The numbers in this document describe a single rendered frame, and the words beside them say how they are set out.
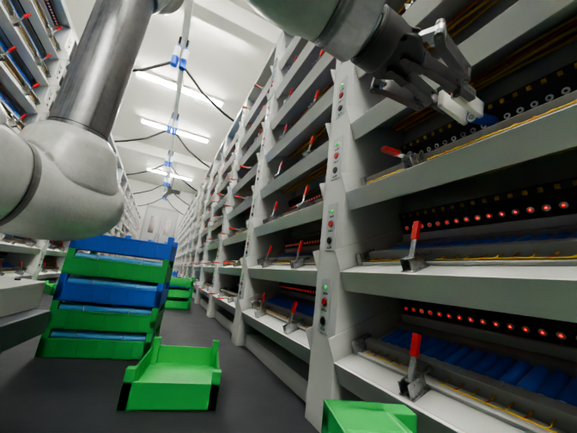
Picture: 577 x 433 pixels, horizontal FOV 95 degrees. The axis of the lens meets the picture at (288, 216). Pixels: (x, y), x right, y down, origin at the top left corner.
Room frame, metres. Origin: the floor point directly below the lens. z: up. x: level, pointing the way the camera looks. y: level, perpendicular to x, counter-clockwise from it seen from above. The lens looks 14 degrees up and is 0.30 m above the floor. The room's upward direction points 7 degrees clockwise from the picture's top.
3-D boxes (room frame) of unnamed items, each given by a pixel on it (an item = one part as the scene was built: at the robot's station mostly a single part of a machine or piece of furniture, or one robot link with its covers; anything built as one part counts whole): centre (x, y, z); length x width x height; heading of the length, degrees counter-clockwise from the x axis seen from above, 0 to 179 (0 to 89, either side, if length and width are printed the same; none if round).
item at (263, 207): (1.34, 0.09, 0.86); 0.20 x 0.09 x 1.73; 114
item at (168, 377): (0.80, 0.24, 0.04); 0.30 x 0.20 x 0.08; 14
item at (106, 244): (1.00, 0.57, 0.36); 0.30 x 0.20 x 0.08; 107
